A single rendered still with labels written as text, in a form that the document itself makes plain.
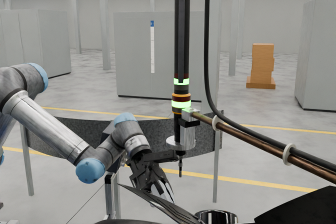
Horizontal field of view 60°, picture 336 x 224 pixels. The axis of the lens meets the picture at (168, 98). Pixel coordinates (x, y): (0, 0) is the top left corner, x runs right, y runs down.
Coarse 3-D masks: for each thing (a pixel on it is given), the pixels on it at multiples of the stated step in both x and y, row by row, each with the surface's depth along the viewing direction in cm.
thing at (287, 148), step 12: (204, 12) 55; (204, 24) 56; (204, 36) 56; (204, 48) 56; (204, 60) 57; (204, 72) 57; (204, 84) 58; (216, 108) 57; (216, 120) 56; (228, 120) 53; (252, 132) 48; (276, 144) 44; (288, 144) 42; (300, 156) 40; (312, 156) 39
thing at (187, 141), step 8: (184, 112) 64; (184, 120) 64; (192, 120) 63; (184, 128) 65; (192, 128) 66; (184, 136) 65; (192, 136) 66; (168, 144) 68; (176, 144) 67; (184, 144) 66; (192, 144) 68
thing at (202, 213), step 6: (204, 210) 76; (210, 210) 75; (216, 210) 75; (222, 210) 75; (198, 216) 76; (204, 216) 75; (216, 216) 74; (222, 216) 74; (228, 216) 74; (234, 216) 76; (204, 222) 74; (216, 222) 73; (222, 222) 73; (228, 222) 73; (234, 222) 75
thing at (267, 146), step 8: (192, 112) 63; (200, 120) 60; (208, 120) 58; (224, 128) 54; (232, 128) 52; (240, 136) 50; (248, 136) 49; (256, 144) 47; (264, 144) 46; (272, 152) 44; (280, 152) 43; (288, 160) 42; (296, 160) 41; (304, 160) 40; (304, 168) 40; (312, 168) 39; (320, 168) 38; (320, 176) 38; (328, 176) 37
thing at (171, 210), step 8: (120, 184) 57; (136, 192) 54; (144, 192) 60; (152, 200) 54; (160, 200) 58; (160, 208) 49; (168, 208) 55; (176, 208) 60; (176, 216) 52; (184, 216) 59; (192, 216) 67
